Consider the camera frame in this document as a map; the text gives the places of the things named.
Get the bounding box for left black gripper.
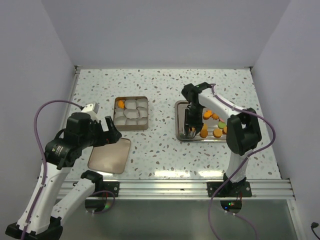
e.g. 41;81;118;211
79;115;122;149

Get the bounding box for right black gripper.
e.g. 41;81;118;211
184;103;205;136

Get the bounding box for metal tongs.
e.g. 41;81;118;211
184;126;197;139

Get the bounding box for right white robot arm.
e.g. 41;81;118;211
181;82;262;197

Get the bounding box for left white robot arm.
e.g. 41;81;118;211
5;112;122;240

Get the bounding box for gold cookie tin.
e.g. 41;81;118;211
113;96;149;132

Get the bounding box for silver metal tray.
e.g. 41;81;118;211
174;100;226;143

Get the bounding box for green macaron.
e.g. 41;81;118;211
217;121;226;129

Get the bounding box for orange sandwich cookie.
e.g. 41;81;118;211
212;128;223;138

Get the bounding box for gold tin lid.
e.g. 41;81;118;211
87;138;131;174

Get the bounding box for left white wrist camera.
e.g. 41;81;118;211
81;102;100;122

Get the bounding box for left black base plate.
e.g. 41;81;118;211
94;181;120;198

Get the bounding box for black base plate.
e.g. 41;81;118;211
94;181;120;198
206;181;253;198

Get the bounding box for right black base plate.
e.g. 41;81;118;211
206;181;253;198

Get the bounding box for aluminium rail frame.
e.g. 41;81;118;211
104;179;295;200

